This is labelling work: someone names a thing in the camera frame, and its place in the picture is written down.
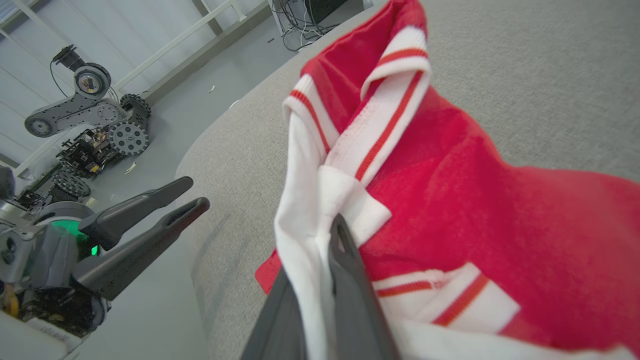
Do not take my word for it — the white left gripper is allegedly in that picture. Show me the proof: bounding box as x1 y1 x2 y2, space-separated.
0 176 211 340

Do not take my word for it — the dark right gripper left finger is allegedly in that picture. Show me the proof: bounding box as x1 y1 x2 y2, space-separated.
240 267 307 360

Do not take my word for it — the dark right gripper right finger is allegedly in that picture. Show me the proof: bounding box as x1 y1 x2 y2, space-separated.
328 214 401 360

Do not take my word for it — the red garment with striped ribbing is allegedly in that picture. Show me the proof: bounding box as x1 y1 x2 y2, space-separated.
254 0 640 360

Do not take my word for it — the grey wheeled robot machine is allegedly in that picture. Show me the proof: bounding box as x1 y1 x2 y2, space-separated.
24 44 152 201

